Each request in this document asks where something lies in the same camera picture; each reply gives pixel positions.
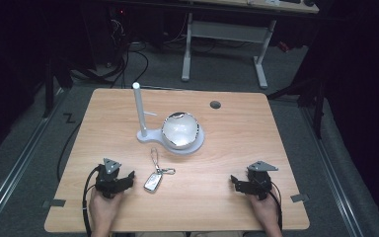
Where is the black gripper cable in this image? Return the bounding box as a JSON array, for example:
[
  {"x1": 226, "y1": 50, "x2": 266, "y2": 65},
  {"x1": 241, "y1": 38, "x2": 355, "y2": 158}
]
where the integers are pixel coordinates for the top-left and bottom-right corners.
[
  {"x1": 81, "y1": 165, "x2": 103, "y2": 237},
  {"x1": 268, "y1": 180, "x2": 284, "y2": 231}
]

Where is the metal floor rail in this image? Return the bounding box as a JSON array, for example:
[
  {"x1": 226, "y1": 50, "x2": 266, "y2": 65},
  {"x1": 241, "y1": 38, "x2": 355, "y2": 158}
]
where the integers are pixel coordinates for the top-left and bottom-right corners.
[
  {"x1": 300, "y1": 104, "x2": 367, "y2": 237},
  {"x1": 0, "y1": 88, "x2": 67, "y2": 231}
]

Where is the white-framed wooden desk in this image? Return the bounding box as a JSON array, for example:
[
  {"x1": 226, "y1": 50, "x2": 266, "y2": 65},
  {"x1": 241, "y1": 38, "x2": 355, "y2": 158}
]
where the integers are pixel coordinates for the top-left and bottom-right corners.
[{"x1": 180, "y1": 0, "x2": 321, "y2": 91}]

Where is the black metal stand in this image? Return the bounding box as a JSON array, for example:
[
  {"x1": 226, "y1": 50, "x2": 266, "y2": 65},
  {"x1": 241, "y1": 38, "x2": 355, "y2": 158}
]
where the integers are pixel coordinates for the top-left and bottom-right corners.
[
  {"x1": 41, "y1": 53, "x2": 74, "y2": 119},
  {"x1": 265, "y1": 74, "x2": 328, "y2": 140}
]

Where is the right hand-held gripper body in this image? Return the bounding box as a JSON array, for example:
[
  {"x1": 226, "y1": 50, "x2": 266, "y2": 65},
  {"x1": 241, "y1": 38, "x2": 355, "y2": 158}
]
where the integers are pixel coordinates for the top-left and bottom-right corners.
[{"x1": 242, "y1": 160, "x2": 279, "y2": 201}]

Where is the person's right hand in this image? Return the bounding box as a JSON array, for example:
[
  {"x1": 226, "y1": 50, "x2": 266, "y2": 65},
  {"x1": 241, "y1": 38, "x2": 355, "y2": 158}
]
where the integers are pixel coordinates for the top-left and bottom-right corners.
[{"x1": 245, "y1": 192, "x2": 282, "y2": 237}]

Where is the bundle of black floor cables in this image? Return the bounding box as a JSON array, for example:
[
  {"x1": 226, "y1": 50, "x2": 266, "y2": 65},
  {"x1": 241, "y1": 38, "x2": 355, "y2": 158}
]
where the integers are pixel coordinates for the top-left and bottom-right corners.
[{"x1": 68, "y1": 18, "x2": 150, "y2": 90}]

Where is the person's left hand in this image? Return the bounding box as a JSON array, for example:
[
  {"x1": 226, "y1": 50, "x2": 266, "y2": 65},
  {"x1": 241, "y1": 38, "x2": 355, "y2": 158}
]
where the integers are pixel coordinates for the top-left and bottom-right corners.
[{"x1": 88, "y1": 189, "x2": 125, "y2": 237}]

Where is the black floor cable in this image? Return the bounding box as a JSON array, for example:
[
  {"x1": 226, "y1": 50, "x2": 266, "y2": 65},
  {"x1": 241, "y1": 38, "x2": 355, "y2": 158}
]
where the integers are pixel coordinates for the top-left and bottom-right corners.
[{"x1": 56, "y1": 120, "x2": 83, "y2": 183}]

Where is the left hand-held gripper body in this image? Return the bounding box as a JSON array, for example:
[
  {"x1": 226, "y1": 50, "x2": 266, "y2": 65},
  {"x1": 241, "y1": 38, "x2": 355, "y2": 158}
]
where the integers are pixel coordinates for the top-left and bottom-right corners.
[{"x1": 94, "y1": 157, "x2": 126, "y2": 199}]

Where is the grey tape piece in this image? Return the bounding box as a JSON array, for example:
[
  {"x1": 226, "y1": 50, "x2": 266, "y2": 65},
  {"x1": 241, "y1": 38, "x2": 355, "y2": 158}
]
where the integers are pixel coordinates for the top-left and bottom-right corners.
[
  {"x1": 41, "y1": 198, "x2": 67, "y2": 208},
  {"x1": 290, "y1": 193, "x2": 311, "y2": 203}
]

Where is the white stand with post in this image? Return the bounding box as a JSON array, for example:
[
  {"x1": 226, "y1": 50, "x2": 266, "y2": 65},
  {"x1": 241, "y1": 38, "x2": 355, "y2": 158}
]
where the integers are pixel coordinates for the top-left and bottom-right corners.
[{"x1": 131, "y1": 81, "x2": 206, "y2": 156}]

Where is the silver car key fob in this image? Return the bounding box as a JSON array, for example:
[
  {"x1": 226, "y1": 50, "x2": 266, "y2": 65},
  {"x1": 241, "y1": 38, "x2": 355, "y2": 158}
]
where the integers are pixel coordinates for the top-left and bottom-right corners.
[{"x1": 143, "y1": 172, "x2": 164, "y2": 194}]

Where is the silver metal bowl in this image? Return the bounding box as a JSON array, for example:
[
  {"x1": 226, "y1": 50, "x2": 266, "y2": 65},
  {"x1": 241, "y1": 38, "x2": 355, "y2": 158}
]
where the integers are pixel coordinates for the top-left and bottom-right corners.
[{"x1": 161, "y1": 112, "x2": 200, "y2": 151}]

